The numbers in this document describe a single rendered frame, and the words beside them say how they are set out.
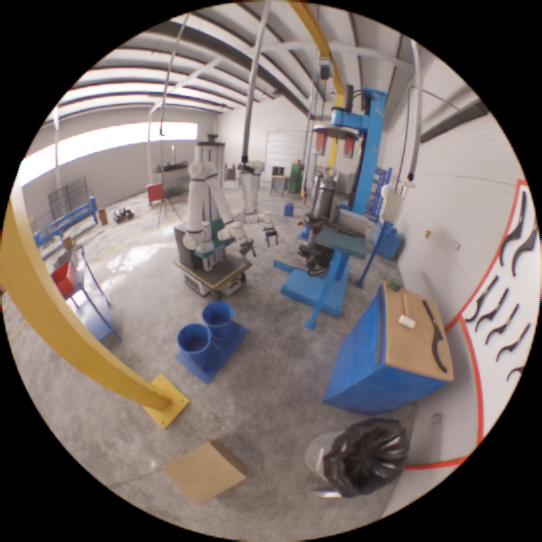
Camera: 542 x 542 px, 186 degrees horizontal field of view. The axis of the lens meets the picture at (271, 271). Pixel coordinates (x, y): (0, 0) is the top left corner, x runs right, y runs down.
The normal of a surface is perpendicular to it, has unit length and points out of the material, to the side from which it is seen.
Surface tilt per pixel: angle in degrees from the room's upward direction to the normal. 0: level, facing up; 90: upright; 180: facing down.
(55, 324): 90
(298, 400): 0
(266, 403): 0
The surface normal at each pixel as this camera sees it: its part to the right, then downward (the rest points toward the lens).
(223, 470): 0.09, -0.80
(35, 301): 0.88, 0.35
